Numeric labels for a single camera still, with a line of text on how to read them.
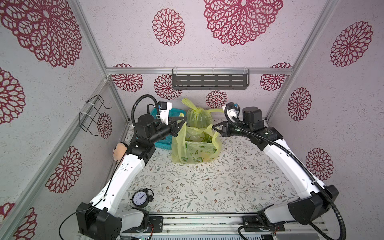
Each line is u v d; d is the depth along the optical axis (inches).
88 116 29.4
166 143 36.3
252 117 21.0
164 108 22.8
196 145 30.8
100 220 14.8
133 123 19.7
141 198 31.3
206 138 33.6
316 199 15.6
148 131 20.1
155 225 28.9
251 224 28.8
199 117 37.1
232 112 24.9
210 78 38.0
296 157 17.6
